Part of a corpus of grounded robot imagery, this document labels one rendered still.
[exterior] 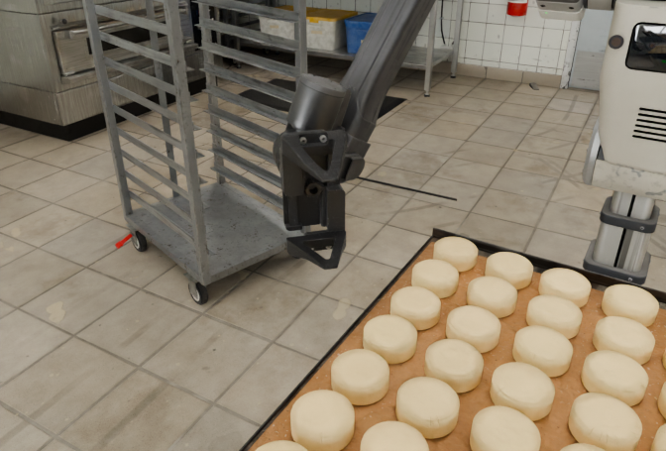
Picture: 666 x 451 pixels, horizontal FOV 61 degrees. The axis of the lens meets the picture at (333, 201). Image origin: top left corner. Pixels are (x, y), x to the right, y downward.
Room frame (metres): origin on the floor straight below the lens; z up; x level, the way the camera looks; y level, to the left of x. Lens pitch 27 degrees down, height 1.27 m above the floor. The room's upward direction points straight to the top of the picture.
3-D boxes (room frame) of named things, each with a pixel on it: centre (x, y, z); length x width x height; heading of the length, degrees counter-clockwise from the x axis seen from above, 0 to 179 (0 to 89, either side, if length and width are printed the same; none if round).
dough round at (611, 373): (0.36, -0.24, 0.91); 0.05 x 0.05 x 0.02
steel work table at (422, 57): (4.93, -0.09, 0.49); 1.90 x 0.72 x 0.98; 61
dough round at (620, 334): (0.41, -0.27, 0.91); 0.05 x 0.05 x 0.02
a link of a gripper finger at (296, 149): (0.52, 0.01, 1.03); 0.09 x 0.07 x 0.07; 13
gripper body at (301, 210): (0.59, 0.03, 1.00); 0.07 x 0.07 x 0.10; 13
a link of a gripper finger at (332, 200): (0.52, 0.01, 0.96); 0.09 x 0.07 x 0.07; 13
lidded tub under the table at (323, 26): (5.01, 0.05, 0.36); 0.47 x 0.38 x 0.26; 151
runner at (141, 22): (1.86, 0.62, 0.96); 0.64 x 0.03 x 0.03; 42
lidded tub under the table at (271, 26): (5.20, 0.40, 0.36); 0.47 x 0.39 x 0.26; 149
